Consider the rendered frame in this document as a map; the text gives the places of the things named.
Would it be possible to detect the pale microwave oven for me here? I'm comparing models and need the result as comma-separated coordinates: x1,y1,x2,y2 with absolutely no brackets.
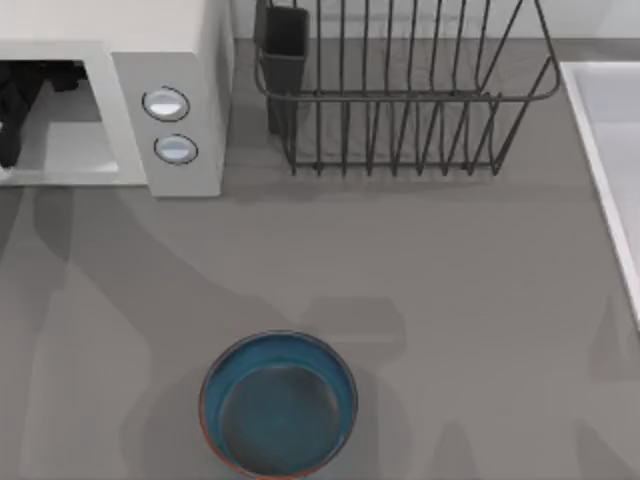
0,0,236,200

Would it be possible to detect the blue bowl with orange outside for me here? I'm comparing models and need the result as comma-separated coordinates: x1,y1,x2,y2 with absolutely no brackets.
198,329,360,480

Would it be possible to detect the dark cutlery holder box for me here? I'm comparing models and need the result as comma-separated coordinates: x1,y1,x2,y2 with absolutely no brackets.
253,0,310,134

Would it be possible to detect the large round microwave knob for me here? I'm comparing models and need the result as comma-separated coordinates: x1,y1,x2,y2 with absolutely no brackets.
141,85,191,123

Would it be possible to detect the dark wire dish rack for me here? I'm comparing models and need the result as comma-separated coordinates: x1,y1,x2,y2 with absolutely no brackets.
252,0,561,178

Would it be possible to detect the small round microwave knob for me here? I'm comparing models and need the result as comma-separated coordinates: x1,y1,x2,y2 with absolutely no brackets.
153,133,200,166

